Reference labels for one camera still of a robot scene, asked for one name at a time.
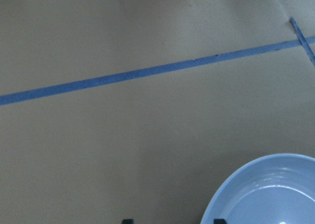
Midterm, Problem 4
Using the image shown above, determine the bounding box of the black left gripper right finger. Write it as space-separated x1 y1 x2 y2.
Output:
213 219 225 224

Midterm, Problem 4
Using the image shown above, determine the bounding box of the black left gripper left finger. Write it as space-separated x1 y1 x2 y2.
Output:
122 219 134 224

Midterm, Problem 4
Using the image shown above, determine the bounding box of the blue plate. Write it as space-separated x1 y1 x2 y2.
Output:
201 154 315 224

